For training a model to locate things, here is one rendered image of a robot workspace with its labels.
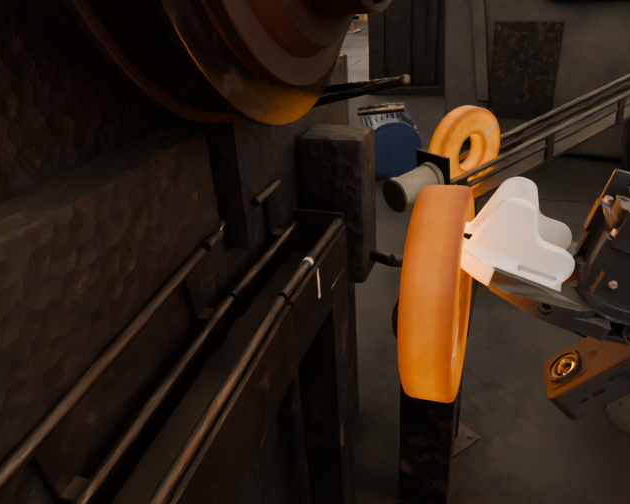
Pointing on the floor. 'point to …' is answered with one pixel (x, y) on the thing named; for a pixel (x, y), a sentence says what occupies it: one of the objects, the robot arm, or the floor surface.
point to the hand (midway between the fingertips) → (442, 241)
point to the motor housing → (426, 439)
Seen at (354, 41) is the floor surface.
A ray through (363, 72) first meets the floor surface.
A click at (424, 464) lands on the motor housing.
